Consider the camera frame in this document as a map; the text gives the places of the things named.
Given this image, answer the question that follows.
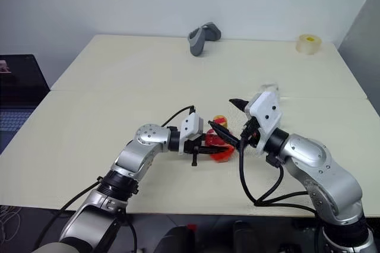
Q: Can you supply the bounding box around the grey plastic handle device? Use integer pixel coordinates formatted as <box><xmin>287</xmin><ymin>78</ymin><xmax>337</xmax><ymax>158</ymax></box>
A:
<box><xmin>187</xmin><ymin>21</ymin><xmax>223</xmax><ymax>58</ymax></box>

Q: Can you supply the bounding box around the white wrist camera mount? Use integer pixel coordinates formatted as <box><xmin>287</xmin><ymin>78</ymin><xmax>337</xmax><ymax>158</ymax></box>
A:
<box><xmin>178</xmin><ymin>112</ymin><xmax>205</xmax><ymax>155</ymax></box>
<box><xmin>243</xmin><ymin>90</ymin><xmax>284</xmax><ymax>156</ymax></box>

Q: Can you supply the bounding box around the clear bottle with red drink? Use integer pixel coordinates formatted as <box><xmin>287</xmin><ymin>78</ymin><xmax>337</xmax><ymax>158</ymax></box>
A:
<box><xmin>206</xmin><ymin>114</ymin><xmax>237</xmax><ymax>164</ymax></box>

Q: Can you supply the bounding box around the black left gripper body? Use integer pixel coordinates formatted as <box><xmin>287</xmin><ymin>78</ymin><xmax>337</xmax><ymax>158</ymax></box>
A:
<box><xmin>183</xmin><ymin>135</ymin><xmax>209</xmax><ymax>167</ymax></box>

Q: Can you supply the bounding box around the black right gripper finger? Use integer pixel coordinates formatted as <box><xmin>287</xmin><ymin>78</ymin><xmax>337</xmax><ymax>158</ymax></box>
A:
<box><xmin>208</xmin><ymin>120</ymin><xmax>241</xmax><ymax>148</ymax></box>
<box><xmin>229</xmin><ymin>97</ymin><xmax>249</xmax><ymax>112</ymax></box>

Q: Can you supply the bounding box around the dark rounded shape red spot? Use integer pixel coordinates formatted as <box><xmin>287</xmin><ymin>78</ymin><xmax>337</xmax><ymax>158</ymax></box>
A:
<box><xmin>160</xmin><ymin>224</ymin><xmax>199</xmax><ymax>253</ymax></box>

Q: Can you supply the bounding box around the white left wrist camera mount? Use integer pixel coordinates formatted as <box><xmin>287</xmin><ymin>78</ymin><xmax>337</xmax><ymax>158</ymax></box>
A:
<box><xmin>178</xmin><ymin>112</ymin><xmax>205</xmax><ymax>155</ymax></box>

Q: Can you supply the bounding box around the dark open laptop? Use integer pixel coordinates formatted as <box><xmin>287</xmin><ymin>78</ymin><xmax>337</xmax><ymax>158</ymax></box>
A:
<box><xmin>0</xmin><ymin>53</ymin><xmax>51</xmax><ymax>154</ymax></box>

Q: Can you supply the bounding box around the clear tape roll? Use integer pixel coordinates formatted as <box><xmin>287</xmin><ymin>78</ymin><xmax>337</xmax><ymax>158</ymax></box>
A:
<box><xmin>295</xmin><ymin>33</ymin><xmax>324</xmax><ymax>56</ymax></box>

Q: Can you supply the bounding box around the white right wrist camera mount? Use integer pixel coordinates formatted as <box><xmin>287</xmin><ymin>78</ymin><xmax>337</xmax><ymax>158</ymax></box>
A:
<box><xmin>243</xmin><ymin>90</ymin><xmax>284</xmax><ymax>156</ymax></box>

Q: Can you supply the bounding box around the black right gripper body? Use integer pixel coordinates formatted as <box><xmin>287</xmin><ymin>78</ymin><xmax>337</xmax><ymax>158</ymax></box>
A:
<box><xmin>240</xmin><ymin>117</ymin><xmax>262</xmax><ymax>149</ymax></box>

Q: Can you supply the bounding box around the thin white cord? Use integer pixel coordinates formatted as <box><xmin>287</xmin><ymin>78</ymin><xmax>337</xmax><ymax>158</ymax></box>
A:
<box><xmin>0</xmin><ymin>204</ymin><xmax>22</xmax><ymax>238</ymax></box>

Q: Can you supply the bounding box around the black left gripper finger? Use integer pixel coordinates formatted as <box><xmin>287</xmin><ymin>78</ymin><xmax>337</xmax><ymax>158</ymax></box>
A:
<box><xmin>197</xmin><ymin>144</ymin><xmax>236</xmax><ymax>154</ymax></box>

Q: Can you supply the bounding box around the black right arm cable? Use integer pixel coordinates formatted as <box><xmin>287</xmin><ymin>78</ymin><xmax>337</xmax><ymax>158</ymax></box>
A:
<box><xmin>236</xmin><ymin>134</ymin><xmax>316</xmax><ymax>215</ymax></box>

